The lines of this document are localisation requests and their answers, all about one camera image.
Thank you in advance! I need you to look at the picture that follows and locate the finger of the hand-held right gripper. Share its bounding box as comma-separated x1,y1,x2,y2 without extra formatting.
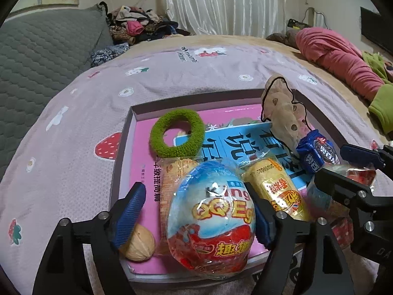
340,144,393,173
313,167,373,209

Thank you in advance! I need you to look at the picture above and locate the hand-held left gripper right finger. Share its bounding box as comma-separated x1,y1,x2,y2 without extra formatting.
244,182,355,295

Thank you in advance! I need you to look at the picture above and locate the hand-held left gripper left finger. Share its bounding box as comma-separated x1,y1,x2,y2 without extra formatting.
32,182,147,295

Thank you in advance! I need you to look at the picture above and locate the toy egg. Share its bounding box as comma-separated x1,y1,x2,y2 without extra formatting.
167,160,257,279
307,163,378,248

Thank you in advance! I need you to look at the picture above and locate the brown walnut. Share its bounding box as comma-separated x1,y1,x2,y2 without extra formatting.
119,224,155,262

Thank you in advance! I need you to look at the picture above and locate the yellow snack packet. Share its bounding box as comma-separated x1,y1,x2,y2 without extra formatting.
241,157,314,223

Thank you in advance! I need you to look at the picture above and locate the blue cookie packet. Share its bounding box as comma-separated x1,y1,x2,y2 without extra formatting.
295,130,341,174

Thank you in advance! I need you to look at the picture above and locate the grey shallow cardboard box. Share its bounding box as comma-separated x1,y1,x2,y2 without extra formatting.
108,88,381,283

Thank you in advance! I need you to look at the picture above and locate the orange wafer snack packet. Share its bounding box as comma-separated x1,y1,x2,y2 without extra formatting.
158,157,203,255

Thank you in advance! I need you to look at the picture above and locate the green fuzzy hair scrunchie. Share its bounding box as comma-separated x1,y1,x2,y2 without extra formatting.
149,110,206,158

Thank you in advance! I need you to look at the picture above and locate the brown plush toy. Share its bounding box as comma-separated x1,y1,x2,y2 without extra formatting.
260,74,310,148

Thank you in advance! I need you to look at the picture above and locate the green fleece blanket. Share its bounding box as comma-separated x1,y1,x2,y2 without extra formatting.
362,51,393,136

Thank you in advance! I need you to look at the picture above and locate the pink quilt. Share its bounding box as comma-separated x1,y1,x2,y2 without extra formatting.
295,28,386,103

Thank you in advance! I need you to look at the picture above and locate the purple printed blanket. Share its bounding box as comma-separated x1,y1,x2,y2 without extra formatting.
0,44,393,295

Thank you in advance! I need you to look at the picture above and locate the black television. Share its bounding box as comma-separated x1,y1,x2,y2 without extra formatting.
360,6,393,53

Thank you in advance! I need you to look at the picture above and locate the dark brown cloth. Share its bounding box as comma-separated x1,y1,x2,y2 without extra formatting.
266,29,300,48

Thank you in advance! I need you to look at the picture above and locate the dark bag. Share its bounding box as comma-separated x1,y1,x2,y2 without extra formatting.
287,18,308,31

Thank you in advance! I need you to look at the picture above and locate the blue floral cloth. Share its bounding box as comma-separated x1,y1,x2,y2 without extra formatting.
90,43,129,67

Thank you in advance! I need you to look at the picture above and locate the grey quilted headboard cover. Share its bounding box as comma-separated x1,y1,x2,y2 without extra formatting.
0,6,112,188

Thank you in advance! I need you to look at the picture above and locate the pile of clothes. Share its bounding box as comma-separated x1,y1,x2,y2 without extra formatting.
106,4,191,45

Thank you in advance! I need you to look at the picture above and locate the white sheer curtain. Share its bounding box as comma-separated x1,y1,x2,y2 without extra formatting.
160,0,300,37

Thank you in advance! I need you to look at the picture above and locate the white cable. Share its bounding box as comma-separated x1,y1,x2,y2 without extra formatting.
302,6,327,28

